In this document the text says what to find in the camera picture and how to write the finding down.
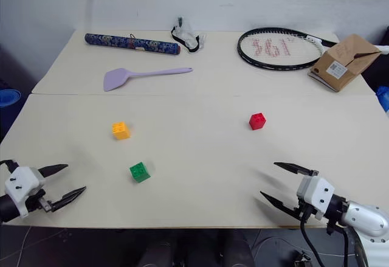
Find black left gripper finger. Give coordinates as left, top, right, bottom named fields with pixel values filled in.
left=38, top=164, right=69, bottom=178
left=49, top=186, right=88, bottom=213

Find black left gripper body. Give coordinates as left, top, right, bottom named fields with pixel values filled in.
left=25, top=189, right=55, bottom=215

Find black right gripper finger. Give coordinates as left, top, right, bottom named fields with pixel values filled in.
left=274, top=161, right=320, bottom=177
left=260, top=191, right=301, bottom=218

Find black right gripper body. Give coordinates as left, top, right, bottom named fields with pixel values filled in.
left=293, top=198, right=317, bottom=220

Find red toy brick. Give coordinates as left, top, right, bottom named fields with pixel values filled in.
left=249, top=112, right=267, bottom=131

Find green toy brick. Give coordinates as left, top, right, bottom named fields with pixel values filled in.
left=129, top=161, right=152, bottom=184

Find yellow toy brick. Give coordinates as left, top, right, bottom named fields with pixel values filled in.
left=111, top=122, right=131, bottom=141

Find blue plastic container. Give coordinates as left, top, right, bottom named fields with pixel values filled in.
left=0, top=88, right=22, bottom=110

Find purple silicone spatula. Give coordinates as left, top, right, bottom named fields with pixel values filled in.
left=103, top=66, right=194, bottom=92

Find blue plastic bag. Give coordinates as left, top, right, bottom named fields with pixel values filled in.
left=376, top=85, right=389, bottom=113

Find brown cardboard box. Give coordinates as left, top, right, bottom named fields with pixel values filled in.
left=307, top=33, right=382, bottom=92

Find black tennis racket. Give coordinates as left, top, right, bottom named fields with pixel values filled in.
left=236, top=27, right=339, bottom=73

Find blue patterned tube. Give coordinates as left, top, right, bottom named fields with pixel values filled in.
left=84, top=33, right=182, bottom=57

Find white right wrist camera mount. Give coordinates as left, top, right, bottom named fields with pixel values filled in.
left=296, top=175, right=336, bottom=220

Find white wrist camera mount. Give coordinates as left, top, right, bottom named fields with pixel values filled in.
left=296, top=175, right=336, bottom=220
left=4, top=166, right=47, bottom=218

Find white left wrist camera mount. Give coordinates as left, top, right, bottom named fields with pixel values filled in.
left=4, top=166, right=47, bottom=218

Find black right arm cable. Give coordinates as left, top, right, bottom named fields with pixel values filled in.
left=299, top=212, right=325, bottom=267

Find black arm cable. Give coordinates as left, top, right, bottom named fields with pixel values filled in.
left=299, top=212, right=325, bottom=267
left=0, top=159, right=18, bottom=174

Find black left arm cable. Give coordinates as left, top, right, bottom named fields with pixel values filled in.
left=0, top=159, right=18, bottom=174

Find goggles with black strap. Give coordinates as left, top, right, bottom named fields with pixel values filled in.
left=170, top=16, right=206, bottom=54

